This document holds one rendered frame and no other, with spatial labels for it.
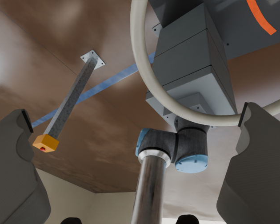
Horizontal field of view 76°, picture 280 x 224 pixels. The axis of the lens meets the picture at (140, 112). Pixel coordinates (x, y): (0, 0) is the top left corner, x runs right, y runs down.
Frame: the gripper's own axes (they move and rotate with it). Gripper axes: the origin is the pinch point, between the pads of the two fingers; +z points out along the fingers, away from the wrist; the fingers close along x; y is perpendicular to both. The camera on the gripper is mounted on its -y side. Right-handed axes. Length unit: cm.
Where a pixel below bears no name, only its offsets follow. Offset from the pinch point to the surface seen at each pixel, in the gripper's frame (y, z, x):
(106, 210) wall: 597, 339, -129
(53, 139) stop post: 79, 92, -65
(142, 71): 7.7, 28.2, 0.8
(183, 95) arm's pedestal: 38, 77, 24
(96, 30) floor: 16, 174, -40
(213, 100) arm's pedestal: 40, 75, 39
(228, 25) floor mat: 12, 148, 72
